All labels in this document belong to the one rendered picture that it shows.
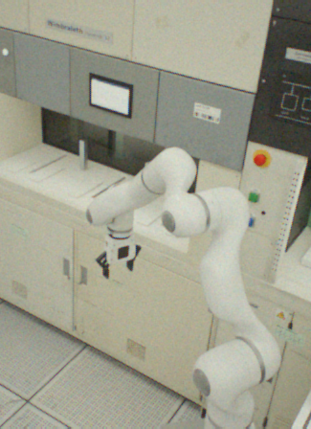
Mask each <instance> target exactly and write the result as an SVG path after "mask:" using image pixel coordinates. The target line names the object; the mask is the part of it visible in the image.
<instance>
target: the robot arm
mask: <svg viewBox="0 0 311 429"><path fill-rule="evenodd" d="M195 175H196V166H195V164H194V162H193V160H192V159H191V157H190V156H189V155H188V154H187V152H186V151H185V150H183V149H181V148H179V147H173V148H166V149H165V150H164V151H162V152H161V153H160V154H159V155H157V156H156V157H155V158H154V159H153V160H152V161H151V162H150V163H149V164H148V165H146V166H145V167H144V169H143V170H142V171H140V172H139V173H138V174H137V175H136V176H135V177H134V178H133V179H131V180H129V181H127V182H124V183H123V184H115V185H112V186H111V187H109V189H108V191H106V192H102V193H101V194H100V195H98V196H97V197H96V198H95V199H94V200H93V201H92V202H91V203H90V204H89V206H88V207H87V210H86V218H87V220H88V222H89V223H90V224H91V225H93V226H97V227H99V226H103V225H107V228H106V231H107V232H108V233H106V236H105V240H104V244H103V253H102V254H101V255H99V256H98V257H97V258H96V262H97V263H98V264H99V265H100V267H101V268H102V272H101V273H102V275H103V276H104V277H105V278H106V279H109V269H108V267H109V266H110V265H114V264H117V263H121V262H123V261H126V268H127V269H128V270H129V271H130V272H132V271H133V265H134V261H135V259H136V257H137V256H138V255H139V253H140V252H141V250H142V247H141V246H140V245H136V244H135V237H134V233H133V222H134V211H135V210H138V209H140V208H142V207H144V206H146V205H148V204H150V203H151V202H153V201H154V200H156V199H157V198H158V197H160V196H161V195H162V194H165V200H164V204H163V209H162V222H163V224H164V226H165V229H166V230H167V231H168V232H169V233H171V234H172V235H174V236H176V237H192V236H196V235H199V234H202V233H207V232H210V231H211V233H212V235H211V242H210V244H209V246H208V248H207V252H206V254H205V255H204V256H203V258H202V259H201V261H200V265H199V275H200V279H201V283H202V287H203V292H204V295H205V299H206V302H207V304H208V307H209V309H210V310H211V311H212V313H213V314H214V315H215V316H216V317H218V318H219V319H220V320H222V321H225V322H227V323H229V324H231V325H232V326H233V329H234V331H235V338H234V339H233V340H231V341H229V342H227V343H225V344H223V345H221V346H218V347H216V348H214V349H212V350H209V351H207V352H205V353H204V354H203V355H201V356H200V357H199V358H198V360H197V361H196V363H195V365H194V368H193V372H192V377H193V381H194V383H195V385H196V387H197V388H198V390H199V391H200V392H201V393H202V395H203V396H204V397H205V398H206V399H207V400H208V401H209V404H208V409H207V413H206V419H205V424H204V429H251V426H252V422H253V418H254V414H255V410H254V408H255V405H254V400H253V398H252V395H251V394H250V392H249V391H248V390H250V389H252V388H253V387H255V386H257V385H259V384H261V383H263V382H265V381H266V380H268V379H270V378H272V377H273V376H274V375H275V374H276V373H277V372H278V370H279V368H280V365H281V357H280V351H279V348H278V345H277V343H276V341H275V340H274V338H273V337H272V335H271V334H270V333H269V331H268V330H267V329H266V328H265V326H264V325H262V324H261V323H260V321H259V320H258V319H257V317H256V316H255V314H254V312H253V311H252V309H251V307H250V305H249V303H248V301H247V298H246V295H245V291H244V287H243V283H242V279H241V274H240V269H239V261H238V257H239V249H240V245H241V242H242V239H243V237H244V235H245V233H246V231H247V228H248V225H249V220H250V208H249V204H248V201H247V199H246V197H245V195H244V194H243V193H242V192H241V191H240V190H237V189H234V188H233V187H218V188H214V189H209V190H206V191H202V192H193V193H188V192H187V191H188V189H189V187H190V186H191V184H192V182H193V180H194V178H195ZM102 259H104V260H103V261H102V262H101V260H102ZM106 262H107V263H106ZM105 264H106V265H105Z"/></svg>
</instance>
